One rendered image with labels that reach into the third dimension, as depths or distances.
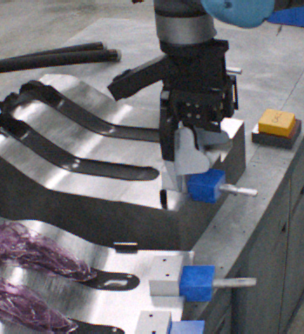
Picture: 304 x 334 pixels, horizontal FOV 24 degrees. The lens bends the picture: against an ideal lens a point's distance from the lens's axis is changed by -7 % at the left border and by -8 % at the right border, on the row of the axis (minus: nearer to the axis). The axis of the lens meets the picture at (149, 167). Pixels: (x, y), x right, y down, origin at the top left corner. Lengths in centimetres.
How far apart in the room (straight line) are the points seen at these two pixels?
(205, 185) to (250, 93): 51
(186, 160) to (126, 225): 13
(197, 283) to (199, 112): 22
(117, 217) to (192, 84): 22
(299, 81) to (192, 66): 64
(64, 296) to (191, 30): 36
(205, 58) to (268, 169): 36
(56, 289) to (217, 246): 27
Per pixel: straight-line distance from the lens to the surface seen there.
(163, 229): 101
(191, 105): 94
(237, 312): 133
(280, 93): 148
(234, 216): 112
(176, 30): 89
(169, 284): 89
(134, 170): 109
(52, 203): 109
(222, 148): 116
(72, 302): 89
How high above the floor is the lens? 145
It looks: 31 degrees down
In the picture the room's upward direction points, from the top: 6 degrees counter-clockwise
